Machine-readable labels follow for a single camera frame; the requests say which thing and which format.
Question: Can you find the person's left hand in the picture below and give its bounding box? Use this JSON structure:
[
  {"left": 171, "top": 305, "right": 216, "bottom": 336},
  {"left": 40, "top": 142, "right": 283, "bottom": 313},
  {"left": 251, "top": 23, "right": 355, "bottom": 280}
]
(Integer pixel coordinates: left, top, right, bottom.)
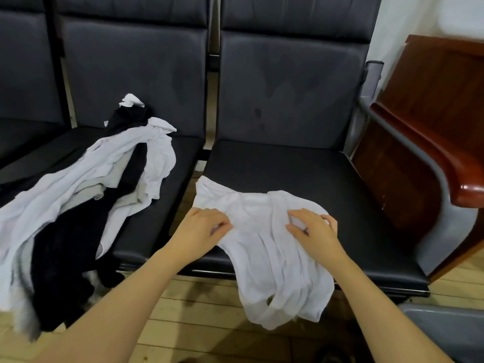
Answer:
[{"left": 168, "top": 207, "right": 234, "bottom": 263}]

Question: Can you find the person's right hand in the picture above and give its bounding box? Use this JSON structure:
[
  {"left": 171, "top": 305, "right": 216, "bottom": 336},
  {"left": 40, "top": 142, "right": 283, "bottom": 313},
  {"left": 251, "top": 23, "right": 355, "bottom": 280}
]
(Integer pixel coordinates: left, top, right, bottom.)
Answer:
[{"left": 285, "top": 208, "right": 347, "bottom": 269}]

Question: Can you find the white garment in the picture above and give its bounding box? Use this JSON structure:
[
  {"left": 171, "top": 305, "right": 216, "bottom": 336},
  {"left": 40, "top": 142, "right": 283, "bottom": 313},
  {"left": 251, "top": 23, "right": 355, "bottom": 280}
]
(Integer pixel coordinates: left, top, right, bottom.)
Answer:
[{"left": 192, "top": 175, "right": 337, "bottom": 331}]

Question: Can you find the pile of clothes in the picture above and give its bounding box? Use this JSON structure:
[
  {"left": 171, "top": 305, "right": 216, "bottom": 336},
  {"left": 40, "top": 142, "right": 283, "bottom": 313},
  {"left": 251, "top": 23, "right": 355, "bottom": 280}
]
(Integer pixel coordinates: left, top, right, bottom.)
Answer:
[{"left": 0, "top": 93, "right": 178, "bottom": 342}]

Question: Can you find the grey plastic storage bin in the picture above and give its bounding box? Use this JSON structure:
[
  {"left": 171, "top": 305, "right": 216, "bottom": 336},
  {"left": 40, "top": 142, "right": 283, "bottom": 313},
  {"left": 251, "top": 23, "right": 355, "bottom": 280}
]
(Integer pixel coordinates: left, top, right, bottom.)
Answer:
[{"left": 397, "top": 298, "right": 484, "bottom": 363}]

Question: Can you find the person's right forearm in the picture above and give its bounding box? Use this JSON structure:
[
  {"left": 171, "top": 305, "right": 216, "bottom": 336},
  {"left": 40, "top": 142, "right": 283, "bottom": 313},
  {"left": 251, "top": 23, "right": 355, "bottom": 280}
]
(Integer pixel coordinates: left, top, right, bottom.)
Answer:
[{"left": 321, "top": 257, "right": 455, "bottom": 363}]

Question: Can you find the person's left forearm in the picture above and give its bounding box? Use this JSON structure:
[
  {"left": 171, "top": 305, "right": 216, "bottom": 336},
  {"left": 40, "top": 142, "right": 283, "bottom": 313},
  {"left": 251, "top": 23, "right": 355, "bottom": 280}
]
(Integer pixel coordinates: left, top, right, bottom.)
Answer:
[{"left": 34, "top": 249, "right": 194, "bottom": 363}]

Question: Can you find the black leather bench seat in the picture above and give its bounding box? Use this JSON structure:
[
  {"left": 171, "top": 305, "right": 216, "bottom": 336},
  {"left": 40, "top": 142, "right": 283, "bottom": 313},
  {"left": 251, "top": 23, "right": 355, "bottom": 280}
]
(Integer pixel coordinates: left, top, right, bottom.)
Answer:
[
  {"left": 0, "top": 0, "right": 73, "bottom": 169},
  {"left": 184, "top": 0, "right": 432, "bottom": 299},
  {"left": 56, "top": 0, "right": 213, "bottom": 271}
]

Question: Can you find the brown wooden bench armrest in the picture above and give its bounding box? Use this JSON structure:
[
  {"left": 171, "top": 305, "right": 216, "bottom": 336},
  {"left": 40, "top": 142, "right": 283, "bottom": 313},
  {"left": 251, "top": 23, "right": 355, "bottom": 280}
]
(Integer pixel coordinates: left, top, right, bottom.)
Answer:
[{"left": 370, "top": 101, "right": 484, "bottom": 209}]

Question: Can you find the brown wooden desk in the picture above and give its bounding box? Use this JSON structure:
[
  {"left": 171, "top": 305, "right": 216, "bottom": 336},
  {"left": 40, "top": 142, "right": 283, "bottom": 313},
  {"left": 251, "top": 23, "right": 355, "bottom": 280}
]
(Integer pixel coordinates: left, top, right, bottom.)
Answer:
[{"left": 351, "top": 34, "right": 484, "bottom": 284}]

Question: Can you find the white plastic tray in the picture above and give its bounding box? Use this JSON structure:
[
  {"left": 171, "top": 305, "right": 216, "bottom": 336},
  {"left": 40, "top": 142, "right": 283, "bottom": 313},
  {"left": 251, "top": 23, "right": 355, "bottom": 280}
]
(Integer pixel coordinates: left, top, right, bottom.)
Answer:
[{"left": 440, "top": 0, "right": 484, "bottom": 38}]

